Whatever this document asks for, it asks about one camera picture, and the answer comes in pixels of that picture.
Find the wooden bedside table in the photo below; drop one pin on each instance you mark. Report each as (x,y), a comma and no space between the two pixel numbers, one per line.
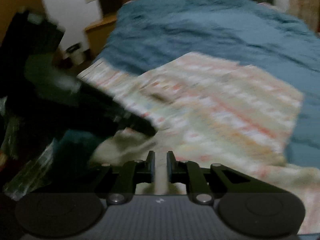
(98,32)

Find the teal blue bed blanket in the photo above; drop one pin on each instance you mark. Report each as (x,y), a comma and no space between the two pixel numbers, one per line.
(151,33)

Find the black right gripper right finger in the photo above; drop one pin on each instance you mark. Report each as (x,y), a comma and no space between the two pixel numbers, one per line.
(203,185)

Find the patterned striped pajama garment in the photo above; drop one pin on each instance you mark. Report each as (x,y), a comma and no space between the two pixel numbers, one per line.
(210,110)

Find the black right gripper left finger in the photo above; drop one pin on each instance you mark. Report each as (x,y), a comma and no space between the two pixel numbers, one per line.
(120,182)

